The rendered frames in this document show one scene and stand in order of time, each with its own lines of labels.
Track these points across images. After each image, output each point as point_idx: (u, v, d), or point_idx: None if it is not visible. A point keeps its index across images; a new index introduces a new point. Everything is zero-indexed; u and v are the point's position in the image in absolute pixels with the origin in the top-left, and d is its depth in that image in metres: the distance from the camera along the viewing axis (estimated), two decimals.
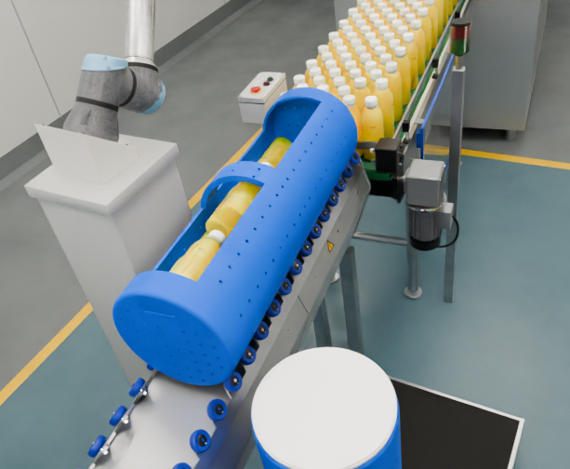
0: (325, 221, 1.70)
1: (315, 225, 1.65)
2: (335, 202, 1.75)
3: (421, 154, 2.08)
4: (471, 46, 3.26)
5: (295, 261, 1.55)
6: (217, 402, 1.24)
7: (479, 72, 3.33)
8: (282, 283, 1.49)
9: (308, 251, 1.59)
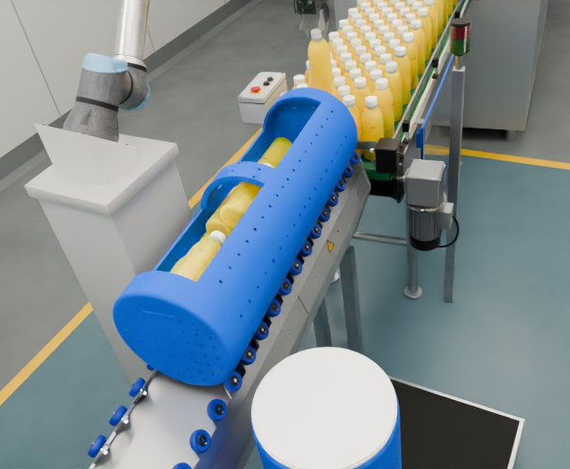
0: (325, 221, 1.70)
1: (315, 225, 1.65)
2: (335, 202, 1.75)
3: (421, 154, 2.08)
4: (471, 46, 3.26)
5: (295, 261, 1.55)
6: (217, 402, 1.24)
7: (479, 72, 3.33)
8: (282, 283, 1.49)
9: (308, 251, 1.59)
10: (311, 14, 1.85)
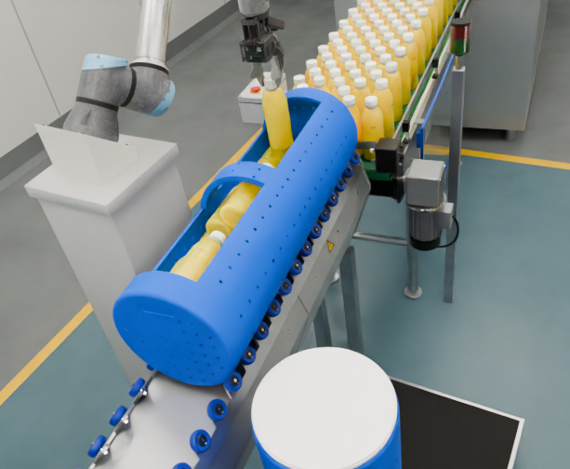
0: (325, 221, 1.70)
1: (315, 225, 1.65)
2: (335, 202, 1.75)
3: (421, 154, 2.08)
4: (471, 46, 3.26)
5: (295, 261, 1.55)
6: (217, 402, 1.24)
7: (479, 72, 3.33)
8: (282, 283, 1.49)
9: (308, 251, 1.59)
10: None
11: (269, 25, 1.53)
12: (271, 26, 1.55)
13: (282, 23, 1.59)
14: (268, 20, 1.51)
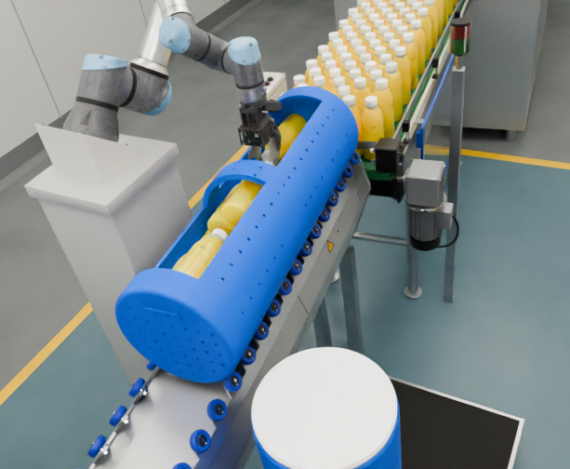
0: (324, 221, 1.69)
1: (316, 225, 1.65)
2: (334, 202, 1.74)
3: (421, 154, 2.08)
4: (471, 46, 3.26)
5: (296, 261, 1.55)
6: (217, 402, 1.24)
7: (479, 72, 3.33)
8: (283, 281, 1.49)
9: (307, 251, 1.59)
10: None
11: (266, 111, 1.59)
12: (269, 111, 1.60)
13: (279, 105, 1.65)
14: (265, 107, 1.57)
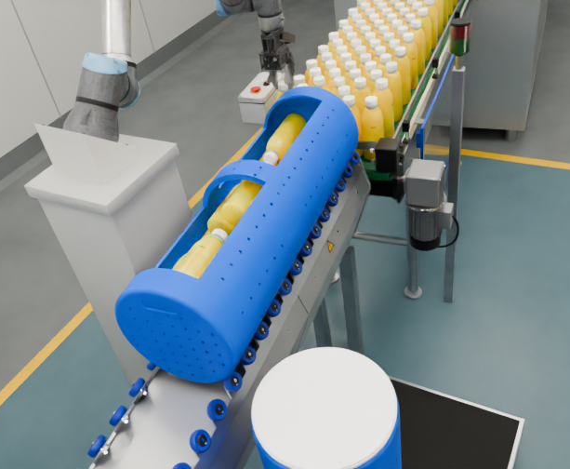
0: (324, 221, 1.69)
1: (316, 225, 1.65)
2: (334, 202, 1.74)
3: (421, 154, 2.08)
4: (471, 46, 3.26)
5: (296, 261, 1.55)
6: (217, 402, 1.24)
7: (479, 72, 3.33)
8: (283, 281, 1.49)
9: (307, 251, 1.59)
10: None
11: (283, 39, 1.87)
12: (285, 40, 1.88)
13: (293, 37, 1.93)
14: (283, 35, 1.85)
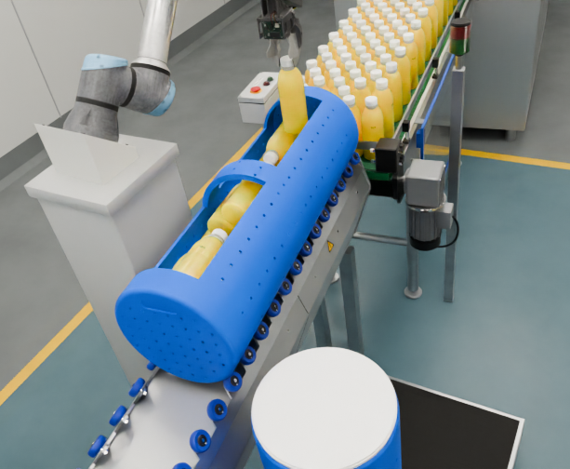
0: (324, 221, 1.69)
1: (316, 225, 1.65)
2: (334, 202, 1.74)
3: (421, 154, 2.08)
4: (471, 46, 3.26)
5: (296, 261, 1.55)
6: (217, 402, 1.24)
7: (479, 72, 3.33)
8: (283, 281, 1.49)
9: (307, 251, 1.59)
10: (280, 38, 1.55)
11: (287, 1, 1.48)
12: (290, 3, 1.50)
13: (300, 1, 1.55)
14: None
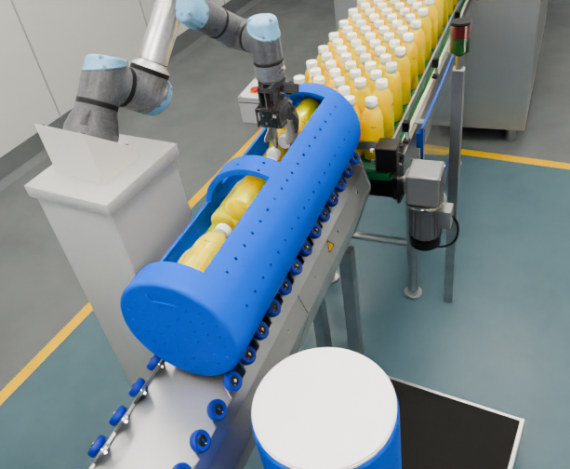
0: (319, 216, 1.69)
1: (319, 228, 1.66)
2: (331, 199, 1.74)
3: (421, 154, 2.08)
4: (471, 46, 3.26)
5: (298, 262, 1.55)
6: (217, 402, 1.24)
7: (479, 72, 3.33)
8: (285, 280, 1.50)
9: (304, 248, 1.59)
10: None
11: (285, 91, 1.54)
12: (286, 91, 1.56)
13: (297, 87, 1.60)
14: (284, 87, 1.52)
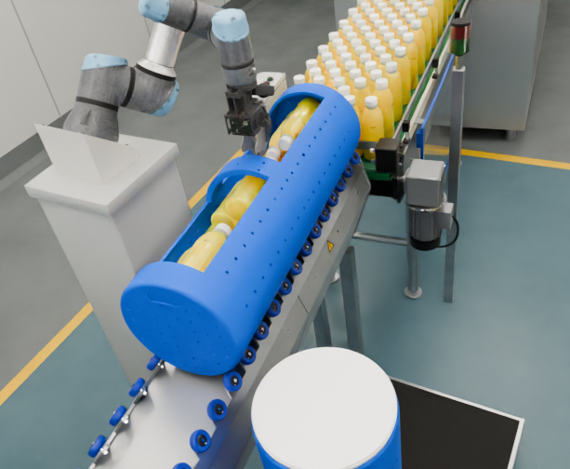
0: (319, 216, 1.69)
1: (319, 228, 1.66)
2: (331, 199, 1.74)
3: (421, 154, 2.08)
4: (471, 46, 3.26)
5: (298, 262, 1.55)
6: (217, 402, 1.24)
7: (479, 72, 3.33)
8: (285, 280, 1.50)
9: (304, 248, 1.59)
10: None
11: (257, 95, 1.39)
12: (259, 95, 1.41)
13: (271, 89, 1.46)
14: (256, 90, 1.38)
